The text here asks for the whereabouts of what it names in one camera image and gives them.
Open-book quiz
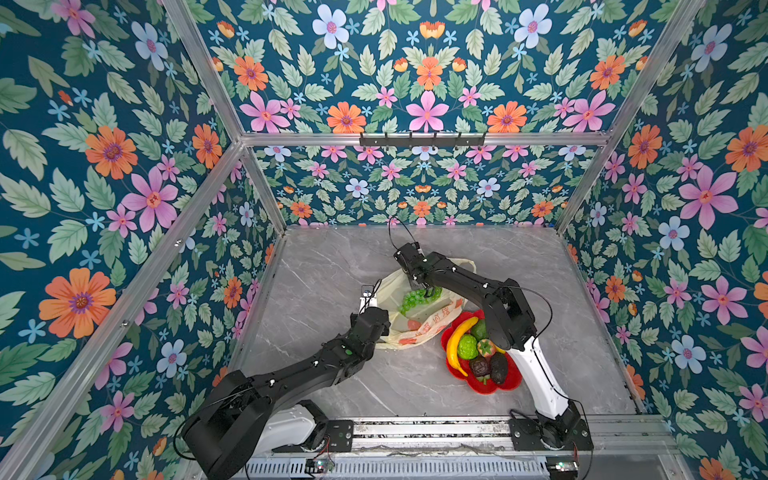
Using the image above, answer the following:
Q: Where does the aluminium frame corner post right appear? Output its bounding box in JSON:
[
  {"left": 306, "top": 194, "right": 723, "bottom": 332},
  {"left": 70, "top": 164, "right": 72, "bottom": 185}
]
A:
[{"left": 555, "top": 0, "right": 705, "bottom": 237}]

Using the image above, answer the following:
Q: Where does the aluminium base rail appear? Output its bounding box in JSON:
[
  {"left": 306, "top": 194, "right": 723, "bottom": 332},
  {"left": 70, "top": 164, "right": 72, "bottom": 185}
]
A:
[{"left": 234, "top": 407, "right": 693, "bottom": 479}]

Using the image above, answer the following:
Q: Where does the dark avocado fake fruit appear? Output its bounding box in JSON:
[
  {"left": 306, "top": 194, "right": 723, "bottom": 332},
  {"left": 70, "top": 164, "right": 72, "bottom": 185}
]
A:
[{"left": 489, "top": 352, "right": 509, "bottom": 386}]

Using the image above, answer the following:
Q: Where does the aluminium frame corner post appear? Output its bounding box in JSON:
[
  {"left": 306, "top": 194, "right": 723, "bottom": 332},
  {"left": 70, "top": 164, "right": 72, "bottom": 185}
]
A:
[
  {"left": 555, "top": 0, "right": 705, "bottom": 237},
  {"left": 164, "top": 0, "right": 286, "bottom": 238}
]

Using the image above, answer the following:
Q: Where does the yellow printed plastic bag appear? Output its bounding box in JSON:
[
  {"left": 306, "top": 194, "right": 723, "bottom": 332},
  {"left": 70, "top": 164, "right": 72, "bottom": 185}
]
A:
[{"left": 375, "top": 271, "right": 467, "bottom": 351}]

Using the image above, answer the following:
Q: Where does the black hook rack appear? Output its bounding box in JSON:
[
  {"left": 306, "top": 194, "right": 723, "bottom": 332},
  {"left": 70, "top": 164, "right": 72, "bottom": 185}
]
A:
[{"left": 358, "top": 132, "right": 486, "bottom": 149}]

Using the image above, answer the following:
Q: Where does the red flower-shaped plate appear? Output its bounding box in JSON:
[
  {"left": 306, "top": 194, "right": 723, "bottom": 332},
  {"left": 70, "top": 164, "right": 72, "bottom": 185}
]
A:
[{"left": 440, "top": 310, "right": 522, "bottom": 395}]

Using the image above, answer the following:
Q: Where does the orange yellow fake banana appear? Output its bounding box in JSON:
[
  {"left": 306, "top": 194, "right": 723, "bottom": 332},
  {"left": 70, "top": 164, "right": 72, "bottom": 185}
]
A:
[{"left": 445, "top": 316, "right": 479, "bottom": 378}]

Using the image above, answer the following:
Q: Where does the red fake strawberry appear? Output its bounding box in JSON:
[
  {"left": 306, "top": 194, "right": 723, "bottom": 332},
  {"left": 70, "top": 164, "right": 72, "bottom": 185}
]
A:
[{"left": 476, "top": 339, "right": 497, "bottom": 359}]

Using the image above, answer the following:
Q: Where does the aluminium frame corner post left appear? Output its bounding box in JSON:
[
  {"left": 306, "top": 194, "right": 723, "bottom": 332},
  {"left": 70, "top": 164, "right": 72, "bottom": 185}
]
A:
[{"left": 164, "top": 0, "right": 286, "bottom": 238}]

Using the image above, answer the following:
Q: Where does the aluminium frame back crossbar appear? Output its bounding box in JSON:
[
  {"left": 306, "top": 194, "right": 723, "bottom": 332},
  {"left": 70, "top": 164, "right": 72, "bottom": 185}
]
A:
[{"left": 241, "top": 132, "right": 608, "bottom": 148}]

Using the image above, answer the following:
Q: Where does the light green fake fruit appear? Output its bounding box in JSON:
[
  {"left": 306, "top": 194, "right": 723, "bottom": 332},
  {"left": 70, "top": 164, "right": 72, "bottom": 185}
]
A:
[{"left": 457, "top": 334, "right": 479, "bottom": 361}]

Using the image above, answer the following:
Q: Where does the aluminium frame left crossbar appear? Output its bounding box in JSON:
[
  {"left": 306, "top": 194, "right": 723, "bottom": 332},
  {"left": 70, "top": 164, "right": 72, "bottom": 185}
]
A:
[{"left": 1, "top": 141, "right": 244, "bottom": 479}]

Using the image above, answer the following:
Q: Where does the green fake grape bunch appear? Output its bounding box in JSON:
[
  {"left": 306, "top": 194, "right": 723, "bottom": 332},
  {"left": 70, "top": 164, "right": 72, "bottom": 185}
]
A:
[{"left": 399, "top": 287, "right": 442, "bottom": 316}]

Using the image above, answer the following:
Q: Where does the green fake lime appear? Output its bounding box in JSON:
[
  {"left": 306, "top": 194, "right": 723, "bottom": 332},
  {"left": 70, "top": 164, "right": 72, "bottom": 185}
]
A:
[{"left": 470, "top": 319, "right": 489, "bottom": 341}]

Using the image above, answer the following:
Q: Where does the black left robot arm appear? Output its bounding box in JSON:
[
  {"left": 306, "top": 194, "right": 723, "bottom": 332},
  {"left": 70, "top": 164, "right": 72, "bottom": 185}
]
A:
[{"left": 181, "top": 307, "right": 390, "bottom": 479}]

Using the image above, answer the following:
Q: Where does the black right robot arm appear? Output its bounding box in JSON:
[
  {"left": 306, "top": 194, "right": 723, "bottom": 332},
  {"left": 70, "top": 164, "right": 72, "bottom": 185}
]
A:
[{"left": 394, "top": 242, "right": 594, "bottom": 450}]

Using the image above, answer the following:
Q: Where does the aluminium frame crossbar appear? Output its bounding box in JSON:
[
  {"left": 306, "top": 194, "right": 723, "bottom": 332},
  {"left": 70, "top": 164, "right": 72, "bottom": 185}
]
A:
[
  {"left": 241, "top": 132, "right": 608, "bottom": 148},
  {"left": 1, "top": 141, "right": 244, "bottom": 479}
]

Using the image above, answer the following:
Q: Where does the dark brown fake fruit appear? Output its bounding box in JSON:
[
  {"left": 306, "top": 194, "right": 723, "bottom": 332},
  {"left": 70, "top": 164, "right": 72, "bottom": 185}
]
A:
[{"left": 469, "top": 356, "right": 491, "bottom": 381}]

